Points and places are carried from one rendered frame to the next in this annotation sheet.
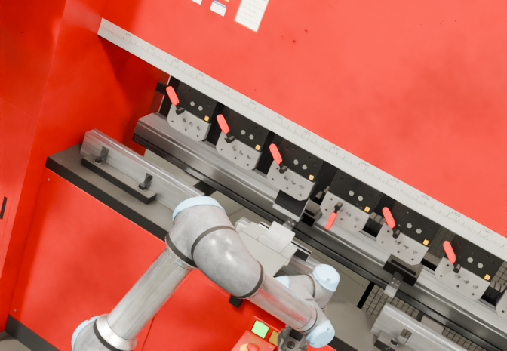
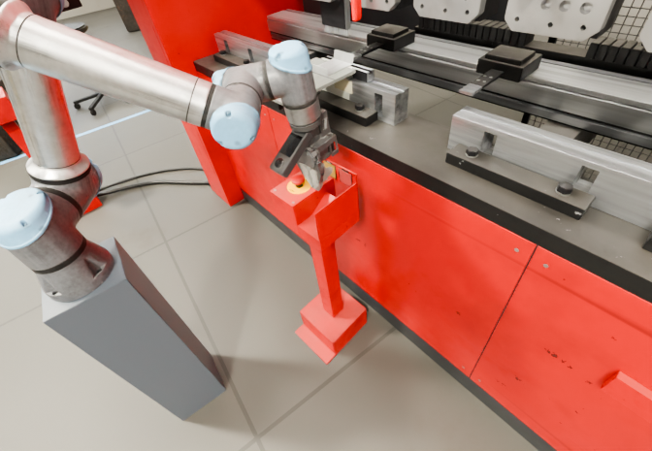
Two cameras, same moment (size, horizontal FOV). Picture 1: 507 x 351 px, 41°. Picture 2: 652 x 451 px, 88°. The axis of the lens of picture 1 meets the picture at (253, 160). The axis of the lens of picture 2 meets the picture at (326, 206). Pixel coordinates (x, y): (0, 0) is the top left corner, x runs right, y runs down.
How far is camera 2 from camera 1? 1.54 m
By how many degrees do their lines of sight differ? 35
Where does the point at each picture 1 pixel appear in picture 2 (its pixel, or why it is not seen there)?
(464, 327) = (613, 123)
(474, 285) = (587, 10)
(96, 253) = not seen: hidden behind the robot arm
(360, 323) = (437, 140)
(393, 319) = (469, 122)
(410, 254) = (462, 5)
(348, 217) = not seen: outside the picture
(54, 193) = not seen: hidden behind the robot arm
